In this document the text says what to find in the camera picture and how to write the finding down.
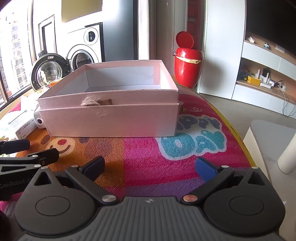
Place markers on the white wall cabinet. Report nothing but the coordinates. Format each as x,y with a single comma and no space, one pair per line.
219,58

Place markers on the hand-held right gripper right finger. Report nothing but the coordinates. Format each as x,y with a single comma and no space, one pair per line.
205,168

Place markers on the white stacked dryer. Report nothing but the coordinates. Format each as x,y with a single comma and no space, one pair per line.
91,36

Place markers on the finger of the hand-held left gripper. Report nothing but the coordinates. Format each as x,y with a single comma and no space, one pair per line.
16,146
45,157

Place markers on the dark television screen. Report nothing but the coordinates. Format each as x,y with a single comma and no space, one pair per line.
270,20

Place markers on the white front-load washing machine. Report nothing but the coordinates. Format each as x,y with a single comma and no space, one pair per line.
79,56

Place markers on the white low table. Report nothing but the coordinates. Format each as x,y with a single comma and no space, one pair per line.
261,134

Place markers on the large glass window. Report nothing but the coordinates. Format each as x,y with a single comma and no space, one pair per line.
13,64

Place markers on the white green printed carton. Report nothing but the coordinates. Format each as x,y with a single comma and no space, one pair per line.
19,124

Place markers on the green toy vehicle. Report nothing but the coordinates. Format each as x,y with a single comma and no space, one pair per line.
244,75

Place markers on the red trash bin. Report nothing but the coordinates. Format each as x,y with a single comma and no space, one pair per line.
186,69

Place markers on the yellow toy block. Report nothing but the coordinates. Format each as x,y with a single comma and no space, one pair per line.
254,81

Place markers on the pink cardboard box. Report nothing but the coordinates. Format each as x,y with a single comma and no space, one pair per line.
108,122

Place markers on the white router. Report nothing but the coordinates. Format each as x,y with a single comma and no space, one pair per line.
266,84

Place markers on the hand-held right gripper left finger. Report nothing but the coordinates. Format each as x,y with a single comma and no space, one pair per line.
95,167

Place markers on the colourful printed play mat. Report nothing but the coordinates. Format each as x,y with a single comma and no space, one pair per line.
148,160

